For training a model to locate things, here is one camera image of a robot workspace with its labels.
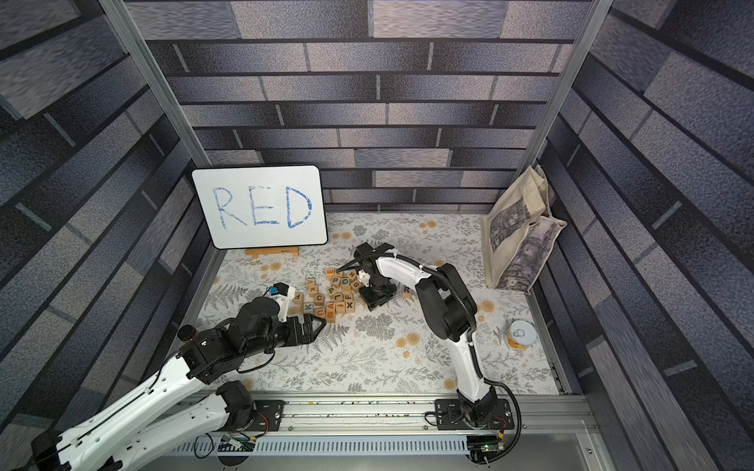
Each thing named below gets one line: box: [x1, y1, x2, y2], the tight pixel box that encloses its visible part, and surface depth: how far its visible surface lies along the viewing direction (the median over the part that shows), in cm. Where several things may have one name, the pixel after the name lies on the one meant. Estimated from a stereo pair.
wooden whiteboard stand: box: [244, 246, 300, 260], surface depth 105 cm
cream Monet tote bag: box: [481, 164, 568, 295], surface depth 95 cm
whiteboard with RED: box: [190, 164, 328, 251], surface depth 99 cm
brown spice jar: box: [176, 324, 197, 341], surface depth 79 cm
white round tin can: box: [507, 319, 539, 351], surface depth 84 cm
